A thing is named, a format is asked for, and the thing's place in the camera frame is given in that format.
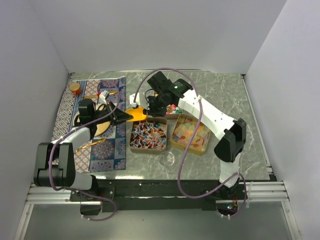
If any yellow plastic scoop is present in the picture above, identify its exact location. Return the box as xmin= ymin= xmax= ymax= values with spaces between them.
xmin=125 ymin=107 xmax=148 ymax=122

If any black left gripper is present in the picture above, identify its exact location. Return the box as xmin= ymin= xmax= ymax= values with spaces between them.
xmin=91 ymin=101 xmax=133 ymax=127

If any gold fork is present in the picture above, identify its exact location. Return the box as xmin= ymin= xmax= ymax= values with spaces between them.
xmin=75 ymin=138 xmax=107 ymax=153

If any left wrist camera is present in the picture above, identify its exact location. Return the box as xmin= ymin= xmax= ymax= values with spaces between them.
xmin=98 ymin=90 xmax=110 ymax=101

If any aluminium rail frame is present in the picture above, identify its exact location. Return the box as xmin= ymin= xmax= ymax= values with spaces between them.
xmin=19 ymin=73 xmax=293 ymax=240

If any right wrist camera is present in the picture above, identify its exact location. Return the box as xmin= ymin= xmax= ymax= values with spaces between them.
xmin=129 ymin=92 xmax=149 ymax=110

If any patterned mandala placemat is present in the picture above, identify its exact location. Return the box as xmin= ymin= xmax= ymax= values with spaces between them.
xmin=52 ymin=76 xmax=126 ymax=173

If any orange cup with lid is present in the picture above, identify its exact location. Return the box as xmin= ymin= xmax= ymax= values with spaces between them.
xmin=69 ymin=82 xmax=82 ymax=96

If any clear glass jar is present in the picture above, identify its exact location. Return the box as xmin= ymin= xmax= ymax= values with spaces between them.
xmin=158 ymin=151 xmax=176 ymax=168

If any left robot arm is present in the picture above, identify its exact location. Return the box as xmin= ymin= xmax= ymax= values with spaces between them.
xmin=33 ymin=99 xmax=133 ymax=201

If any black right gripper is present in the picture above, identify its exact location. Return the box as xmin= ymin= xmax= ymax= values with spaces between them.
xmin=141 ymin=92 xmax=168 ymax=118

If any pink tin of star candies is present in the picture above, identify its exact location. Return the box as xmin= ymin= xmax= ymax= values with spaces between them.
xmin=164 ymin=104 xmax=186 ymax=120

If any gold knife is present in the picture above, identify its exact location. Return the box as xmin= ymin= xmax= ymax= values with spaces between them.
xmin=82 ymin=91 xmax=117 ymax=99

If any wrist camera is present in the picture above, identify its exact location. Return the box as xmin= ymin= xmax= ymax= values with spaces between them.
xmin=129 ymin=92 xmax=149 ymax=110
xmin=98 ymin=90 xmax=110 ymax=101

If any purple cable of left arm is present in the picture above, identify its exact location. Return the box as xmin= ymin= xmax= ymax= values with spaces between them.
xmin=47 ymin=82 xmax=126 ymax=222

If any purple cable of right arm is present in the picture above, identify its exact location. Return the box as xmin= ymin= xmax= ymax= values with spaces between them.
xmin=133 ymin=67 xmax=248 ymax=219

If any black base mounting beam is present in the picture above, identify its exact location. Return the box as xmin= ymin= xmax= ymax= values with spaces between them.
xmin=69 ymin=179 xmax=248 ymax=217

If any yellow round plate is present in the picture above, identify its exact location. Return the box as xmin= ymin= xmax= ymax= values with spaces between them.
xmin=72 ymin=112 xmax=111 ymax=137

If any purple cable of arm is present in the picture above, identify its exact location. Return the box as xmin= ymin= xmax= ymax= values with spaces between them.
xmin=133 ymin=67 xmax=248 ymax=219
xmin=47 ymin=82 xmax=126 ymax=222

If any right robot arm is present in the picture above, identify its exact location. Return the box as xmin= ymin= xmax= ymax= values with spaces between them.
xmin=145 ymin=68 xmax=247 ymax=200

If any gold tin of lollipops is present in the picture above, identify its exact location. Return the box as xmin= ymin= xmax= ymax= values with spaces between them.
xmin=128 ymin=117 xmax=168 ymax=155

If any yellow tin of popsicle candies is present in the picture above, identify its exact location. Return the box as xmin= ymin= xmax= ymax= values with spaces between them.
xmin=170 ymin=113 xmax=211 ymax=156

